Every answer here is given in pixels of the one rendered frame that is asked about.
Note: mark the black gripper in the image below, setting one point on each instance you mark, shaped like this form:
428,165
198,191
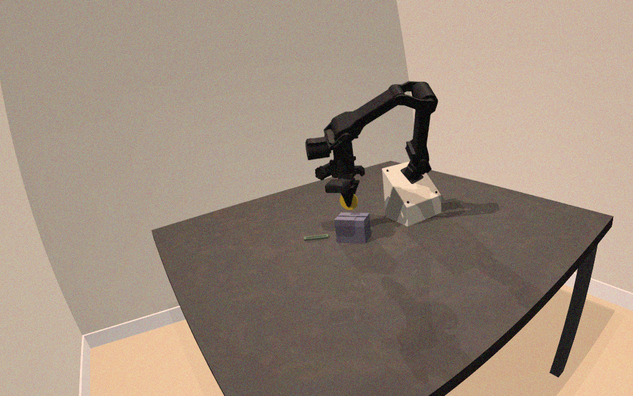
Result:
346,184

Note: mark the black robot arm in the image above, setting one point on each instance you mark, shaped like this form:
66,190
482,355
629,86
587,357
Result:
348,125

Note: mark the thin gold coin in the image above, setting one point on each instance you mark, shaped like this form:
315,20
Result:
353,205

